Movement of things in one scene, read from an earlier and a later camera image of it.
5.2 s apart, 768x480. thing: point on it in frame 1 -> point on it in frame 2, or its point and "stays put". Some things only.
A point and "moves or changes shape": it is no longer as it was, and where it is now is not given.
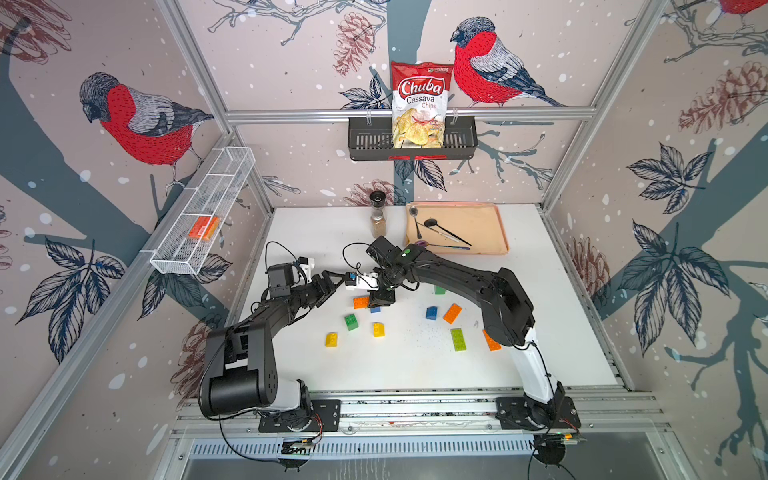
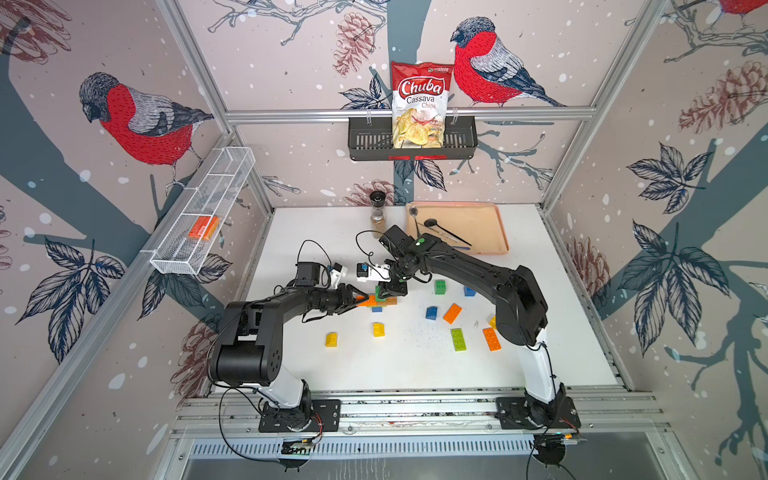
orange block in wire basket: (204, 227) stays put
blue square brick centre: (431, 313) stays put
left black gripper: (321, 290) -> (345, 298)
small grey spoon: (413, 212) stays put
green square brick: (351, 322) moves or changes shape
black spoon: (430, 222) stays put
